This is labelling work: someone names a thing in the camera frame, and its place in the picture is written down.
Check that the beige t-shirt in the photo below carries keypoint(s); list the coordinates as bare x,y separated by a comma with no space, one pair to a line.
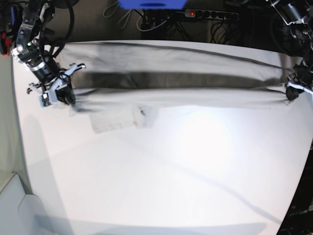
126,83

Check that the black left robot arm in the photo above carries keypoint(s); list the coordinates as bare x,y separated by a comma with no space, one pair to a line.
298,16

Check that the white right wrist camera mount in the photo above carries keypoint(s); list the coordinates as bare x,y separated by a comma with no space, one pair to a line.
33,87

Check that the black power strip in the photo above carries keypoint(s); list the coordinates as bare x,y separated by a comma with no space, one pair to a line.
211,15

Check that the blue base camera housing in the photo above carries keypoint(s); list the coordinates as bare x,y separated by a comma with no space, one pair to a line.
152,4

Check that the red black clamp tool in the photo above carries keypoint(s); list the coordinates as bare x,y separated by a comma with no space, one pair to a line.
5,43

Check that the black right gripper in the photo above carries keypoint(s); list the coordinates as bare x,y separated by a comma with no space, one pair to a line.
57,89

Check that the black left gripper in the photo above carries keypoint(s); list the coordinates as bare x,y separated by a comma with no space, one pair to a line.
301,75

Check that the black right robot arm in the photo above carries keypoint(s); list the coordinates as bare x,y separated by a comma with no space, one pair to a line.
37,52

